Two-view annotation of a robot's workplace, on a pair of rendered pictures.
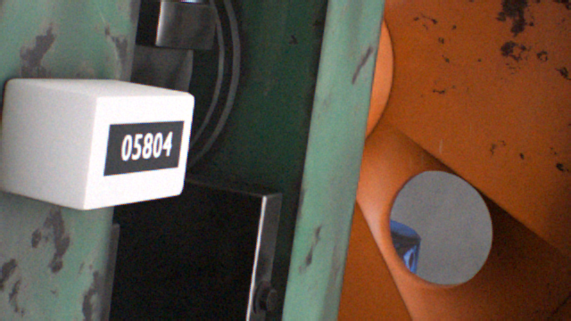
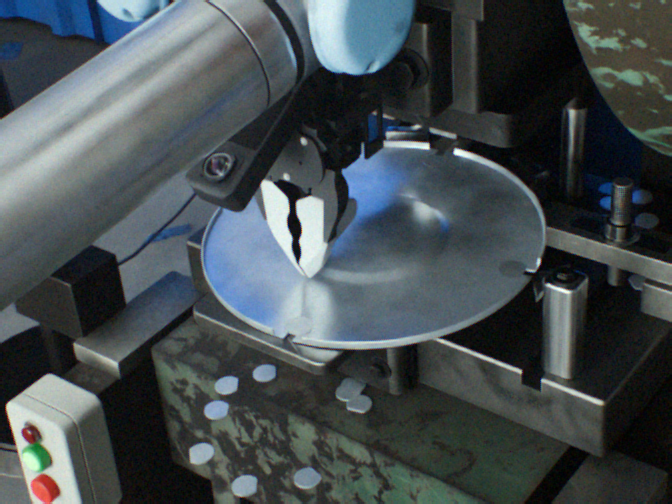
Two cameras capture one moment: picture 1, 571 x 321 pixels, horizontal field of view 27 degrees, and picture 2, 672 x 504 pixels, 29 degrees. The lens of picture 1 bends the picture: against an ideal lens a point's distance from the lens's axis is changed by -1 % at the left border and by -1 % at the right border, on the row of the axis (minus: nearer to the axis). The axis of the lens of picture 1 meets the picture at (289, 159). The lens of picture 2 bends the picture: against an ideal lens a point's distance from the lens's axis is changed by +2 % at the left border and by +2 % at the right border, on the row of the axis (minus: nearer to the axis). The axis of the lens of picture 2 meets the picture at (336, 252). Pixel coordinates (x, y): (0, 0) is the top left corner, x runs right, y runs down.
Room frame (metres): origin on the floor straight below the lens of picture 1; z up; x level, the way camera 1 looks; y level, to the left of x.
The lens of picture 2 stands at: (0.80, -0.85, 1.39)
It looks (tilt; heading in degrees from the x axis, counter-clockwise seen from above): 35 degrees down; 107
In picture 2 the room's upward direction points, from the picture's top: 5 degrees counter-clockwise
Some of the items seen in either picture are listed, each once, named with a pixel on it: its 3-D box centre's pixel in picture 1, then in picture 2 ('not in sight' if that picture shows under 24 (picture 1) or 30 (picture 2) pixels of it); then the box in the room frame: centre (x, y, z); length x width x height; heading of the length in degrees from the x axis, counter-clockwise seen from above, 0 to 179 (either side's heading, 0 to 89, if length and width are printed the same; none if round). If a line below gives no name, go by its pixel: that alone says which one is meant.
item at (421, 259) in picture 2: not in sight; (371, 234); (0.57, 0.01, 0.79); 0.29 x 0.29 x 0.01
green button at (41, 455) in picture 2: not in sight; (36, 457); (0.27, -0.08, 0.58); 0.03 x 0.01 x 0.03; 157
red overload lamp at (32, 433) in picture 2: not in sight; (31, 433); (0.27, -0.08, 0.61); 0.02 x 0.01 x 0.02; 157
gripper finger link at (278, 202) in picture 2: not in sight; (302, 212); (0.53, -0.02, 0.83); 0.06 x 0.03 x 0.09; 67
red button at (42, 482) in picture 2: not in sight; (44, 488); (0.27, -0.08, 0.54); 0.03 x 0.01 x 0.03; 157
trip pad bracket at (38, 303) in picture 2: not in sight; (76, 325); (0.25, 0.06, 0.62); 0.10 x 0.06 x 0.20; 157
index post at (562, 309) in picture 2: not in sight; (564, 319); (0.74, -0.04, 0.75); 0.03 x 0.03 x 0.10; 67
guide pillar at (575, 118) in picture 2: not in sight; (573, 130); (0.73, 0.18, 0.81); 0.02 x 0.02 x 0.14; 67
